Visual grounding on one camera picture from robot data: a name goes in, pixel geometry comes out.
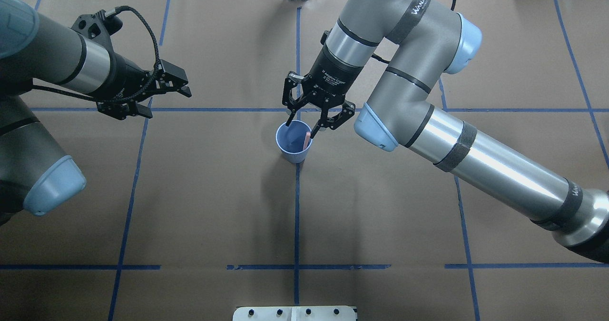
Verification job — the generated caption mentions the light blue ribbed cup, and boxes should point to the light blue ribbed cup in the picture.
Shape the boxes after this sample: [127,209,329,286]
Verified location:
[275,120,313,164]

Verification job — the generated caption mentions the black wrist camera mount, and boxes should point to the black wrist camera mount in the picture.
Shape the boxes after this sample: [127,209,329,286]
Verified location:
[70,9,123,39]

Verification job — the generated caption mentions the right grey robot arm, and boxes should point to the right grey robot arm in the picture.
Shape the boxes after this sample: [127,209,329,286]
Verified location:
[277,20,608,267]

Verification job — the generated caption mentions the black braided cable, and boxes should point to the black braided cable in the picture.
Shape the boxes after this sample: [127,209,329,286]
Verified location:
[31,6,162,104]

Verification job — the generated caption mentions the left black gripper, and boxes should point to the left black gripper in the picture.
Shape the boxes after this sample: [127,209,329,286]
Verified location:
[96,53,192,121]

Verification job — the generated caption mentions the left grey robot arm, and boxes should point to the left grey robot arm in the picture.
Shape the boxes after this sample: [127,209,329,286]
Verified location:
[1,0,162,225]

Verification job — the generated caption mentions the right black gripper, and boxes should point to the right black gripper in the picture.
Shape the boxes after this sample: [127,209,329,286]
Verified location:
[282,45,364,134]

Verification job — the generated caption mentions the white button box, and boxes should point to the white button box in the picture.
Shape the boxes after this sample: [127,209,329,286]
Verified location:
[232,305,358,321]

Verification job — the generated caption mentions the orange chopstick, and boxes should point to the orange chopstick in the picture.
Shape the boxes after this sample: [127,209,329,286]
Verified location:
[302,131,312,151]

